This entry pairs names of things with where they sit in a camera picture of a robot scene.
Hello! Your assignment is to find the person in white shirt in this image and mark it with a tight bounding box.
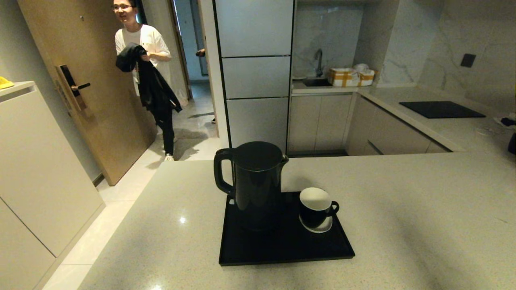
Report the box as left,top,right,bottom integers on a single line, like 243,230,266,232
112,0,183,162

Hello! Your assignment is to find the white storage cabinet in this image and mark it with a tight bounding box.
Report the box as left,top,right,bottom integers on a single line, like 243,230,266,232
0,81,106,290

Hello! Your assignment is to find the tall silver fridge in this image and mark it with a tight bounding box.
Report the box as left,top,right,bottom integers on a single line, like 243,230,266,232
213,0,295,156

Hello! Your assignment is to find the black door lock handle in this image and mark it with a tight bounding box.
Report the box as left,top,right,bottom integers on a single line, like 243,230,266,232
55,64,91,112

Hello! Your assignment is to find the white round saucer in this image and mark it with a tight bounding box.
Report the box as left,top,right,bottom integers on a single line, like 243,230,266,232
299,213,333,234

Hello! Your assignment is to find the black electric kettle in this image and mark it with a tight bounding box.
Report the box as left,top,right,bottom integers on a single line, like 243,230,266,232
213,141,289,232

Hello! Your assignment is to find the black jacket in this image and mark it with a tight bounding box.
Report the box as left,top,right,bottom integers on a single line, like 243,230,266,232
116,43,183,114

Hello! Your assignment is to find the black cup white inside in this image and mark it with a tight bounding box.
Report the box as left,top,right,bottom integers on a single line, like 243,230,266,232
299,187,340,229

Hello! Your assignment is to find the metal kitchen faucet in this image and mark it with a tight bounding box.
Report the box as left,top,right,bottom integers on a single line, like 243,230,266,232
314,48,325,77

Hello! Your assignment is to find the beige counter drawer cabinet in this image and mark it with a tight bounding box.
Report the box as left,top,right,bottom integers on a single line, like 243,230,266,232
346,95,453,156

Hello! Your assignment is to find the beige sink base cabinet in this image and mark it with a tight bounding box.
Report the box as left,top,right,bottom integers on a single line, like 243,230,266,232
288,93,358,156

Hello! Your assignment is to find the black rectangular serving tray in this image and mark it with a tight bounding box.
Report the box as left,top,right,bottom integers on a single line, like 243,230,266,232
218,191,356,267

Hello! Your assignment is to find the dark framed window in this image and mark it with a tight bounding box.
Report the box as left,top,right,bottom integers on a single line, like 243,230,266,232
135,0,148,25

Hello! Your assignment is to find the black induction cooktop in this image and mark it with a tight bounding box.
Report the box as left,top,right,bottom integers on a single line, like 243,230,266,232
399,101,487,119

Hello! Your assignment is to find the light wooden door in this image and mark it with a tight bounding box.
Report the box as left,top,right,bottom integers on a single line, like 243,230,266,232
16,0,158,186

